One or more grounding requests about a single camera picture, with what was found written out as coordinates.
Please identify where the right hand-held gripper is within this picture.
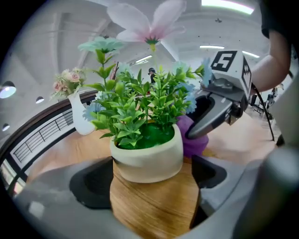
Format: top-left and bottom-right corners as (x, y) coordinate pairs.
(185, 49), (253, 140)

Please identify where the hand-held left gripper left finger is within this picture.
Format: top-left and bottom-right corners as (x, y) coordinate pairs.
(13, 155), (146, 239)

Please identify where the person's right forearm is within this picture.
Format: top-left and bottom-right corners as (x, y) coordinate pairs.
(249, 29), (292, 93)

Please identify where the wooden-topped black railing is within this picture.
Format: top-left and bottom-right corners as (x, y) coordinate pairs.
(0, 89), (99, 195)

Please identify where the purple microfibre cloth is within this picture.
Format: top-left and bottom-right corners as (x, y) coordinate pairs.
(176, 115), (209, 158)

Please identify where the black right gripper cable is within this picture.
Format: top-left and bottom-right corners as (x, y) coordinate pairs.
(252, 84), (276, 142)

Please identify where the white ceiling tube light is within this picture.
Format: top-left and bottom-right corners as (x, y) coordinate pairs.
(241, 49), (260, 59)
(199, 44), (225, 50)
(135, 54), (153, 64)
(201, 0), (255, 15)

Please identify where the person's black shirt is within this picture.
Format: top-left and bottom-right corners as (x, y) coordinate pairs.
(259, 0), (299, 48)

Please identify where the white vase with pink flowers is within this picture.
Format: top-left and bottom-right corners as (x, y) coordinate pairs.
(50, 67), (97, 136)

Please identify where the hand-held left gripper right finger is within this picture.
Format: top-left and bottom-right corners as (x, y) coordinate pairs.
(186, 146), (299, 239)

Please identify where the green plant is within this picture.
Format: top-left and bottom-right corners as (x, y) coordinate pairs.
(77, 0), (212, 184)

